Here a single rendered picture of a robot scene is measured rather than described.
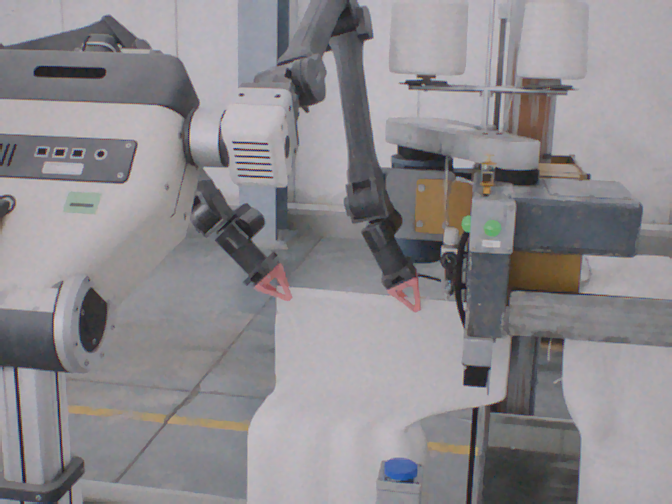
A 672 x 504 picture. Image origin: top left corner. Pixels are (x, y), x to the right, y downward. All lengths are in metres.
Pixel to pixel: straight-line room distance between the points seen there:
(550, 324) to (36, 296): 1.01
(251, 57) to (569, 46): 4.83
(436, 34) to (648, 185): 5.22
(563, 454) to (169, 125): 1.27
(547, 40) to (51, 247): 1.05
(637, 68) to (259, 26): 2.86
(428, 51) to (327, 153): 5.10
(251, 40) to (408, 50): 4.72
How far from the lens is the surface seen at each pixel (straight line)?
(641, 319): 1.75
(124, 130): 1.26
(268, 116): 1.22
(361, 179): 1.65
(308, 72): 1.39
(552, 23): 1.76
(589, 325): 1.74
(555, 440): 2.07
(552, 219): 1.51
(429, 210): 1.89
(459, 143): 1.72
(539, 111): 1.98
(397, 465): 1.54
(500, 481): 2.12
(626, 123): 6.76
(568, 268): 1.84
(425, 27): 1.74
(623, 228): 1.53
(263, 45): 6.40
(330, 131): 6.78
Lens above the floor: 1.59
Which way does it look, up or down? 14 degrees down
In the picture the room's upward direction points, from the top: 1 degrees clockwise
